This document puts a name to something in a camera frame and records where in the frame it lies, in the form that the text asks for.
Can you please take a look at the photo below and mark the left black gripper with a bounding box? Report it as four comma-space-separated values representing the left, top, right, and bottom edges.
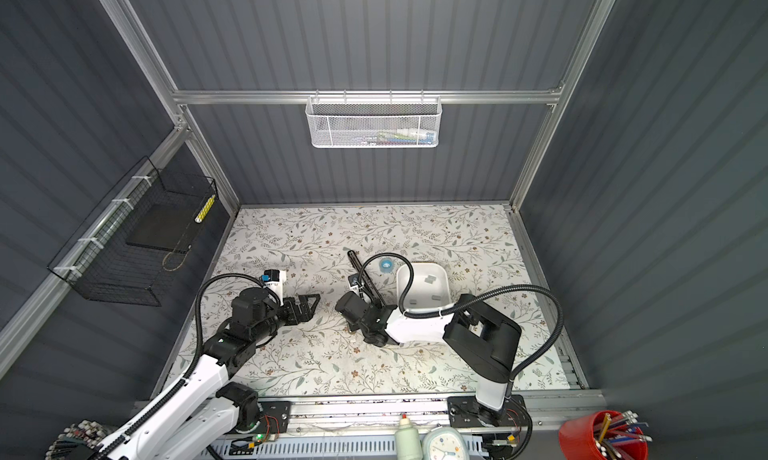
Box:
252, 291, 319, 345

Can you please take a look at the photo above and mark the black stapler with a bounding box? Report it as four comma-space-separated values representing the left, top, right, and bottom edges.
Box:
347, 250, 385, 307

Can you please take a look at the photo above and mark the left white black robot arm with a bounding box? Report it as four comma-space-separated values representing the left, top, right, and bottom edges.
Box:
90, 270, 320, 459

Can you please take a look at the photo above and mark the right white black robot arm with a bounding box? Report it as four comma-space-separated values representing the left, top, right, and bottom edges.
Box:
335, 250, 564, 427

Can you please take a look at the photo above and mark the blue tape roll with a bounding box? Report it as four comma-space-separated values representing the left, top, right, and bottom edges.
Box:
379, 258, 394, 273

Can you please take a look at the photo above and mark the white plastic tray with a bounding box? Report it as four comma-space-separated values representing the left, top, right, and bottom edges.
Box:
403, 262, 454, 312

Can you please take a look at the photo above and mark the green glue bottle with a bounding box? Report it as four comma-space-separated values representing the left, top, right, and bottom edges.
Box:
394, 414, 423, 460

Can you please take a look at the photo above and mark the floral table mat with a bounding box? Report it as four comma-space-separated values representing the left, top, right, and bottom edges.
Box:
202, 205, 529, 396

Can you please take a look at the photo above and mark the mint alarm clock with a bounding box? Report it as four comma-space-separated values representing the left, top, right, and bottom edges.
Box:
422, 427, 470, 460

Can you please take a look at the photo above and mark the yellow marker pen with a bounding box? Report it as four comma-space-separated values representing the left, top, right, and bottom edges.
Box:
194, 194, 216, 224

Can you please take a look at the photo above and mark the red pencil cup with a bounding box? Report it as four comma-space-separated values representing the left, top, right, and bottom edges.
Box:
558, 410, 653, 460

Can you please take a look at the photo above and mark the jar of coloured pencils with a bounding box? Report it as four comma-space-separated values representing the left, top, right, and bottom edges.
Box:
45, 420, 116, 459

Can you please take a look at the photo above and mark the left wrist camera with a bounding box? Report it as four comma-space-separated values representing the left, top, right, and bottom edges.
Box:
261, 269, 286, 306

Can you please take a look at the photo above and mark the black wire basket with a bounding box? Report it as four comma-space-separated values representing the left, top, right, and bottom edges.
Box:
48, 161, 218, 307

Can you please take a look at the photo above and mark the white wire mesh basket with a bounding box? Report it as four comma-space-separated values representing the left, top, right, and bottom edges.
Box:
305, 98, 443, 149

